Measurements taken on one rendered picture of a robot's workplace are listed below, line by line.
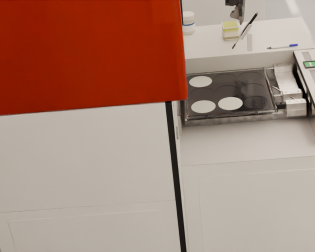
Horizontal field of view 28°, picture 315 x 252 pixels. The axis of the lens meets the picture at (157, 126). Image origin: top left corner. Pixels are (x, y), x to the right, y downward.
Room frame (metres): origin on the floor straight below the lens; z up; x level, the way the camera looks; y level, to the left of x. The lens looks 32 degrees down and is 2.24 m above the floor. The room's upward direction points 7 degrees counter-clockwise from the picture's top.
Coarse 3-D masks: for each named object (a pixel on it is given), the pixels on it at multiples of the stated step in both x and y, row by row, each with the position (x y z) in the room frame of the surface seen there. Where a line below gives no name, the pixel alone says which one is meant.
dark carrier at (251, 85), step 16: (224, 80) 2.42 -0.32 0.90; (240, 80) 2.40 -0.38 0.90; (256, 80) 2.38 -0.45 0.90; (192, 96) 2.31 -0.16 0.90; (208, 96) 2.29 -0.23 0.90; (224, 96) 2.28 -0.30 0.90; (240, 96) 2.26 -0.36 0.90; (256, 96) 2.25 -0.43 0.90; (192, 112) 2.18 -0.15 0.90; (208, 112) 2.16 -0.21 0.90; (224, 112) 2.15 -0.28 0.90
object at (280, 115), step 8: (280, 112) 2.18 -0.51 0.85; (184, 120) 2.20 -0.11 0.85; (192, 120) 2.20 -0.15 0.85; (200, 120) 2.20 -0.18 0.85; (208, 120) 2.19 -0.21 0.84; (216, 120) 2.19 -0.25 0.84; (224, 120) 2.19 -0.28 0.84; (232, 120) 2.19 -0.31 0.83; (240, 120) 2.19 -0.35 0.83; (248, 120) 2.18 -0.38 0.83; (256, 120) 2.18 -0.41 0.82
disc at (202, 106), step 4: (200, 100) 2.27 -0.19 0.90; (204, 100) 2.26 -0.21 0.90; (208, 100) 2.26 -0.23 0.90; (192, 104) 2.24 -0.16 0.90; (196, 104) 2.24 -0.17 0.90; (200, 104) 2.23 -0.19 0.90; (204, 104) 2.23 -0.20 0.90; (208, 104) 2.23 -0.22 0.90; (212, 104) 2.22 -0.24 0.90; (192, 108) 2.21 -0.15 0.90; (196, 108) 2.21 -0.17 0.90; (200, 108) 2.20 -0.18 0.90; (204, 108) 2.20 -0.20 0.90; (208, 108) 2.20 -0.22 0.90; (212, 108) 2.19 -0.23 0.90; (200, 112) 2.17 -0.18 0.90; (204, 112) 2.17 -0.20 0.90
